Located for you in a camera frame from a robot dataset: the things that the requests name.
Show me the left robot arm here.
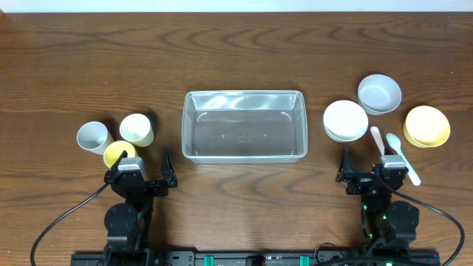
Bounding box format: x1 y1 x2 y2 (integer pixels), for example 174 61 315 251
103 151 177 265

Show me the grey plastic cup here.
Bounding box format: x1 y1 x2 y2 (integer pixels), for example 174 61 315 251
76 121 114 155

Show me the yellow plastic cup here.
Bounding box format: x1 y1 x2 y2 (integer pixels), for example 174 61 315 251
103 140 138 168

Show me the pink plastic fork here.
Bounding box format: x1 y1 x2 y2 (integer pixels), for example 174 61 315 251
370 126 385 156

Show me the grey plastic bowl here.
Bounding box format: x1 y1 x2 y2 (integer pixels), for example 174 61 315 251
357 74 402 115

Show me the white plastic bowl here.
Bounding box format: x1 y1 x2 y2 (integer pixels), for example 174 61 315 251
322 100 369 143

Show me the white plastic cup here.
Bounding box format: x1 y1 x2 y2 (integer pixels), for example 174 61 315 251
119 113 154 147

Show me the clear plastic container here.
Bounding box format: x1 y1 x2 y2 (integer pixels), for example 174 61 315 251
182 90 308 164

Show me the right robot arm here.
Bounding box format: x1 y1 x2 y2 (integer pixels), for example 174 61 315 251
336 147 420 256

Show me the yellow plastic bowl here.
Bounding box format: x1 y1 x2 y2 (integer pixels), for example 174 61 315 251
403 106 451 148

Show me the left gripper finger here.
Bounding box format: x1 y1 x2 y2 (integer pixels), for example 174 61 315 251
160 149 175 181
109 150 128 174

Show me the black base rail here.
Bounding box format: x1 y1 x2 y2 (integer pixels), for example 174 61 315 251
69 249 441 266

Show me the light green plastic spoon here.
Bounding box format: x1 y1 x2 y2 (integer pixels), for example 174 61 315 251
386 133 421 186

